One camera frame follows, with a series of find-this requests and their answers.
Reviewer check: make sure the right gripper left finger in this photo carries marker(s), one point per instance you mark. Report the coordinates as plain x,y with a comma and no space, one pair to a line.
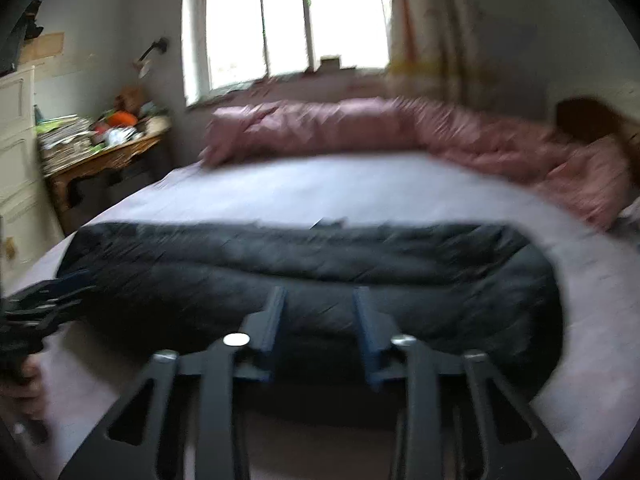
184,406

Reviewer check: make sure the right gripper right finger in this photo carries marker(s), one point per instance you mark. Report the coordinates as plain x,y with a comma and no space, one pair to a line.
458,418

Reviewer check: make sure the black puffer jacket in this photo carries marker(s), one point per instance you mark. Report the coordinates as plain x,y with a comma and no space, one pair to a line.
456,286

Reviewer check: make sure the person's left hand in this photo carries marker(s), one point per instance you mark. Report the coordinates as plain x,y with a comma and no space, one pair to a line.
27,394

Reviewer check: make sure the white wardrobe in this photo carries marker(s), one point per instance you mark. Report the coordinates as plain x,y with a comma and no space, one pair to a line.
28,224

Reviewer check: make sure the pink floral bed sheet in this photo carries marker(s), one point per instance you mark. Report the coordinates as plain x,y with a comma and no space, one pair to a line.
591,403

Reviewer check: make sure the carved wooden side table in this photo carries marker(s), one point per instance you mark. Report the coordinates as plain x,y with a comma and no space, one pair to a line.
81,190

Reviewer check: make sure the stack of papers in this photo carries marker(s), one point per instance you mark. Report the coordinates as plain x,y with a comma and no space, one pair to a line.
62,141

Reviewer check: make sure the orange plush toy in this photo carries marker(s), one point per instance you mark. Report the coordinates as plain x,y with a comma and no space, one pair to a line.
121,119

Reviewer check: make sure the stack of books on table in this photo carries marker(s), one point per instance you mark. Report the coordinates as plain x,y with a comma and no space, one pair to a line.
154,120

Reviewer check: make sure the pink duvet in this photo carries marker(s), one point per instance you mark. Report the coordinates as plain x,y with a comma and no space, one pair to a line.
590,180

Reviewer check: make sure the wooden white headboard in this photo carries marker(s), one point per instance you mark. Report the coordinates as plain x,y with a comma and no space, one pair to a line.
590,109

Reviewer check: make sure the white framed window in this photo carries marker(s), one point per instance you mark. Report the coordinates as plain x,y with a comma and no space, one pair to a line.
230,45

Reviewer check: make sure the books on windowsill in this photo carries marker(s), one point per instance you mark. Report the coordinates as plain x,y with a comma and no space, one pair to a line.
332,65

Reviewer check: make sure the tree print curtain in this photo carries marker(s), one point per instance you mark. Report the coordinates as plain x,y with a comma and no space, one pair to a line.
433,51

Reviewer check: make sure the wall mounted lamp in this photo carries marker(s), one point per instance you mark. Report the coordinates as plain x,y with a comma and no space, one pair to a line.
143,63

